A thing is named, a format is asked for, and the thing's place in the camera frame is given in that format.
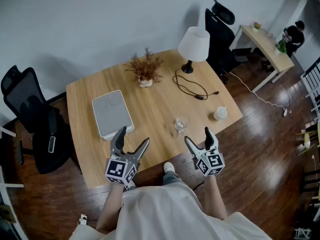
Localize white ceramic cup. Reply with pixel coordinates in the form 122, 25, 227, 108
213, 105, 228, 122

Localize white floor cable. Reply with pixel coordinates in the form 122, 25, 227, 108
229, 70, 286, 110

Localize black smartphone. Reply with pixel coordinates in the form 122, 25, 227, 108
47, 135, 56, 154

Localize black headrest office chair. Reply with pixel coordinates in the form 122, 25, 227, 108
204, 0, 248, 85

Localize dried brown potted plant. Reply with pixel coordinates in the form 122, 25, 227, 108
123, 46, 166, 89

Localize white frame table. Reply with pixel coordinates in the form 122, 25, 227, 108
0, 125, 25, 189

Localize black mesh office chair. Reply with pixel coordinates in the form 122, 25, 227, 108
0, 64, 83, 175

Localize black lamp cable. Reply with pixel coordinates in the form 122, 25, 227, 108
172, 68, 220, 101

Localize person's right forearm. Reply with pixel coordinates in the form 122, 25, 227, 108
203, 175, 228, 221

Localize pale yellow wooden rack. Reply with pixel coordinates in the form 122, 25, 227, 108
296, 121, 320, 157

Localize thin black cord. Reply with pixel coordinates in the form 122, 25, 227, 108
192, 180, 205, 192

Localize clear drinking glass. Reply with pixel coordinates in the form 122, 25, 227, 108
173, 115, 191, 135

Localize white floor charger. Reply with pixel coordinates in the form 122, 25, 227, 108
77, 213, 89, 226

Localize person's white shirt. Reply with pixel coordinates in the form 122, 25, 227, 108
72, 182, 273, 240

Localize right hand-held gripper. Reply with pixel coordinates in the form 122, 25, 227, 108
184, 126, 226, 177

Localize white railing chair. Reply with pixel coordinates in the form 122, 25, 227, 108
299, 58, 320, 122

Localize white shade table lamp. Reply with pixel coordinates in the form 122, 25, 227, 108
177, 26, 211, 74

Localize small green potted plant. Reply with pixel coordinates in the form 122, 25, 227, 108
274, 39, 288, 55

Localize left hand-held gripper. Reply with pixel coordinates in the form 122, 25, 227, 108
104, 125, 150, 186

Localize light wooden desk white legs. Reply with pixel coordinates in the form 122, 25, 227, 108
228, 24, 296, 93

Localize person's right white shoe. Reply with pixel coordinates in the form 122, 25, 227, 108
163, 161, 176, 177

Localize person's grey trousers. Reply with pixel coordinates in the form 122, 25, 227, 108
127, 170, 186, 191

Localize person's left forearm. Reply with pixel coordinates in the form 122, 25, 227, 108
96, 182, 126, 235

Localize white grey rectangular tray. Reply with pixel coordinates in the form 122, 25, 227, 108
91, 89, 135, 142

